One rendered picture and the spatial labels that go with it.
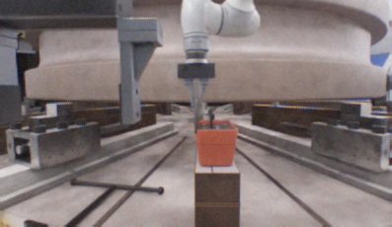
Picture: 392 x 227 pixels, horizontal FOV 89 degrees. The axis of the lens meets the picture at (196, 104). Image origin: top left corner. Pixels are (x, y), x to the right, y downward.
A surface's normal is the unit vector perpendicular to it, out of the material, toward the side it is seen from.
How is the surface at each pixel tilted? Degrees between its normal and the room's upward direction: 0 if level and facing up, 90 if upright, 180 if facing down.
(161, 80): 90
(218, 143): 97
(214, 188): 90
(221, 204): 90
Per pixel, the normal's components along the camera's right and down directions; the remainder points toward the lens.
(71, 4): 0.00, 0.08
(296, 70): 0.22, 0.07
